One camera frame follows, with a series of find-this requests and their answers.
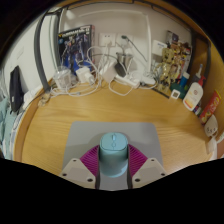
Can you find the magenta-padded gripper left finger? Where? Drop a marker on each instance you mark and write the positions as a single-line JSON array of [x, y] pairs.
[[75, 171]]

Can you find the golden robot figurine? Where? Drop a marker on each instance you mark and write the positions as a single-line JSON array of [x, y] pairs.
[[168, 70]]

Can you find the dark teal box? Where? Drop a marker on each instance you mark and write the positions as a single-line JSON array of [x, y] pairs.
[[178, 86]]

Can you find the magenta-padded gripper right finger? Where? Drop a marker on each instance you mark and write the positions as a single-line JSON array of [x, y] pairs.
[[150, 171]]

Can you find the white plastic cup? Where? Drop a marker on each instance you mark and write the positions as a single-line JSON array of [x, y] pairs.
[[212, 148]]

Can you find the white cube charger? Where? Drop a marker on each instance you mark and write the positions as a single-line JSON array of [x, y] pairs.
[[82, 74]]

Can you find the black power adapter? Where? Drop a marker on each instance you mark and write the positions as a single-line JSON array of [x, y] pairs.
[[120, 70]]

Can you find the red yellow snack can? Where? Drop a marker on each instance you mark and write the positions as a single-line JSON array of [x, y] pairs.
[[210, 108]]

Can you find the robot model kit box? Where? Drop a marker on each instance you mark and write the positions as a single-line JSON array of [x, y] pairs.
[[75, 48]]

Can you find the white pump lotion bottle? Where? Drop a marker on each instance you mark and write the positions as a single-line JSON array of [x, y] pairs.
[[193, 96]]

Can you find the clear plastic packet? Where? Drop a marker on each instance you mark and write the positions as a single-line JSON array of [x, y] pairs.
[[44, 101]]

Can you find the light blue computer mouse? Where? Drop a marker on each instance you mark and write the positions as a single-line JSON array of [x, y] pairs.
[[113, 156]]

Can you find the teal blanket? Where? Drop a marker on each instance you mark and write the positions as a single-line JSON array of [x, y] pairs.
[[5, 123]]

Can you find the white mug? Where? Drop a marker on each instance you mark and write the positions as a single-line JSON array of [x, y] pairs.
[[211, 126]]

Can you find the white power strip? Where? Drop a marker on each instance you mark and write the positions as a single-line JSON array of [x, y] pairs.
[[128, 81]]

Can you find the white wall-mounted box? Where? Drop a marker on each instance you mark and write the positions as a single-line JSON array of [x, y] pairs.
[[159, 48]]

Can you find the steel cup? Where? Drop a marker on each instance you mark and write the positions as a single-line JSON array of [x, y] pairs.
[[124, 60]]

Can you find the clear domed container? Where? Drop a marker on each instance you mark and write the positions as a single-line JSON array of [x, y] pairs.
[[62, 78]]

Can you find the small white cube clock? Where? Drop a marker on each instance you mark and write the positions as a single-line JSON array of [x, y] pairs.
[[175, 94]]

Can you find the grey mouse pad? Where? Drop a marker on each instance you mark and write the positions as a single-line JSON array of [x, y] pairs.
[[83, 136]]

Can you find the white wall socket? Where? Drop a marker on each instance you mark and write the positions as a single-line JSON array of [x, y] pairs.
[[128, 42], [107, 39]]

